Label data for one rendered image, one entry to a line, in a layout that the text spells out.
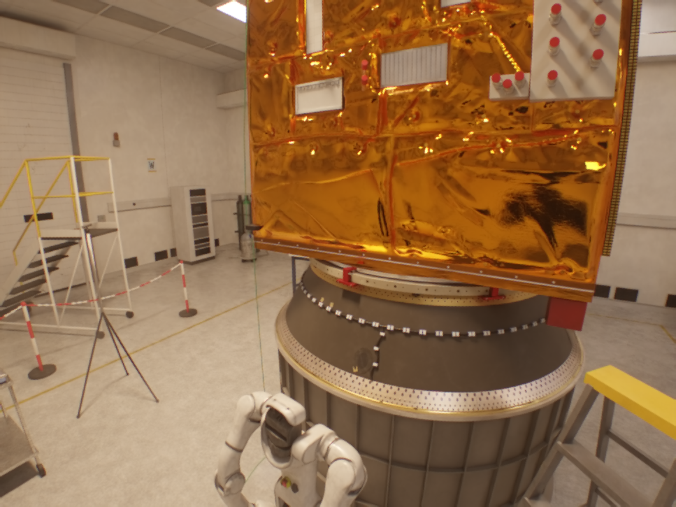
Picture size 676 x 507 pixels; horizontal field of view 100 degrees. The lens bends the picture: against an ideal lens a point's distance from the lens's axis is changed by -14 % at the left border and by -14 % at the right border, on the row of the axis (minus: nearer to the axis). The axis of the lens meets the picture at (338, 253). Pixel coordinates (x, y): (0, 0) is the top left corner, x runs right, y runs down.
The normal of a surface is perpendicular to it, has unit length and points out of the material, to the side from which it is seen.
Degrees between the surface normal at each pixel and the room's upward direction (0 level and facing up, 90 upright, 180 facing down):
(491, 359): 62
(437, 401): 43
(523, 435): 90
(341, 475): 48
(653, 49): 90
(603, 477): 0
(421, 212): 90
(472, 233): 90
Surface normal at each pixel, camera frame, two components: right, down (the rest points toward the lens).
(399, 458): -0.29, 0.23
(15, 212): 0.86, 0.12
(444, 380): -0.12, -0.25
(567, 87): -0.53, 0.20
